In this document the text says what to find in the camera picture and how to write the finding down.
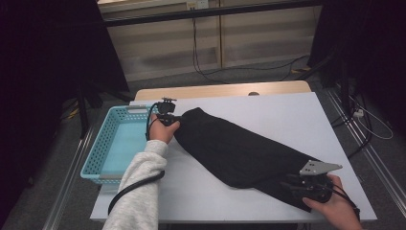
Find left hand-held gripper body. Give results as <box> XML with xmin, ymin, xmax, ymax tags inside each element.
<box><xmin>156</xmin><ymin>97</ymin><xmax>180</xmax><ymax>127</ymax></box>

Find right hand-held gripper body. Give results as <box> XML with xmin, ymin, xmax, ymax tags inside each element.
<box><xmin>291</xmin><ymin>160</ymin><xmax>343</xmax><ymax>204</ymax></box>

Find black shorts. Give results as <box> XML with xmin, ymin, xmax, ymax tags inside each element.
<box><xmin>173</xmin><ymin>106</ymin><xmax>320</xmax><ymax>214</ymax></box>

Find light blue perforated plastic basket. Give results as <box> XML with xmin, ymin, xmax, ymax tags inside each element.
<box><xmin>79</xmin><ymin>104</ymin><xmax>166</xmax><ymax>186</ymax></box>

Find person's left hand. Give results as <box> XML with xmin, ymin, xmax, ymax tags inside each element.
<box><xmin>148</xmin><ymin>114</ymin><xmax>181</xmax><ymax>145</ymax></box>

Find person's right hand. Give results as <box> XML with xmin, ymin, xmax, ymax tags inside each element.
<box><xmin>302</xmin><ymin>174</ymin><xmax>363</xmax><ymax>230</ymax></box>

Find wooden table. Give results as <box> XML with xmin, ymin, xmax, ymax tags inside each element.
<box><xmin>134</xmin><ymin>80</ymin><xmax>312</xmax><ymax>102</ymax></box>

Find black metal stand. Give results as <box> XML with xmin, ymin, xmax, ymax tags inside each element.
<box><xmin>295</xmin><ymin>51</ymin><xmax>352</xmax><ymax>106</ymax></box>
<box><xmin>76</xmin><ymin>80</ymin><xmax>135</xmax><ymax>140</ymax></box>

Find black horizontal bar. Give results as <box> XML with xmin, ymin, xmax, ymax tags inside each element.
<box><xmin>102</xmin><ymin>0</ymin><xmax>324</xmax><ymax>28</ymax></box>

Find beige wooden cabinet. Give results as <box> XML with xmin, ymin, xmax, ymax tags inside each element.
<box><xmin>97</xmin><ymin>0</ymin><xmax>324</xmax><ymax>82</ymax></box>

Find black curtain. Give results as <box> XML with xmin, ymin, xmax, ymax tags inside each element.
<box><xmin>307</xmin><ymin>0</ymin><xmax>406</xmax><ymax>135</ymax></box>
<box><xmin>0</xmin><ymin>0</ymin><xmax>130</xmax><ymax>224</ymax></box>

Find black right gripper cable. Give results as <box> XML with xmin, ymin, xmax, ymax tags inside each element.
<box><xmin>329</xmin><ymin>183</ymin><xmax>362</xmax><ymax>221</ymax></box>

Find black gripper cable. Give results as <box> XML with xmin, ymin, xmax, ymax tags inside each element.
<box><xmin>107</xmin><ymin>102</ymin><xmax>167</xmax><ymax>216</ymax></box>
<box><xmin>329</xmin><ymin>183</ymin><xmax>362</xmax><ymax>221</ymax></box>

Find black floor cable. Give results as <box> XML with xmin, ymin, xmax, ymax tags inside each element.
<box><xmin>197</xmin><ymin>55</ymin><xmax>310</xmax><ymax>81</ymax></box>
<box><xmin>329</xmin><ymin>92</ymin><xmax>374</xmax><ymax>160</ymax></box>

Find aluminium floor rail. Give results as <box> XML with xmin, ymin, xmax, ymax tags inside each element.
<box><xmin>324</xmin><ymin>85</ymin><xmax>406</xmax><ymax>210</ymax></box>
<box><xmin>41</xmin><ymin>127</ymin><xmax>95</xmax><ymax>230</ymax></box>

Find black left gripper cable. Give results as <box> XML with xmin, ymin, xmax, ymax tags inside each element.
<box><xmin>107</xmin><ymin>102</ymin><xmax>167</xmax><ymax>216</ymax></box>

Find black power cable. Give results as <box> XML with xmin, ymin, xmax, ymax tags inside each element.
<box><xmin>191</xmin><ymin>9</ymin><xmax>231</xmax><ymax>85</ymax></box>

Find thin white cable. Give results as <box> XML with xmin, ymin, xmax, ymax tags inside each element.
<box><xmin>349</xmin><ymin>94</ymin><xmax>395</xmax><ymax>141</ymax></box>

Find white wall socket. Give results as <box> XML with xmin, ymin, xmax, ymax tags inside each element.
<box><xmin>186</xmin><ymin>0</ymin><xmax>210</xmax><ymax>11</ymax></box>

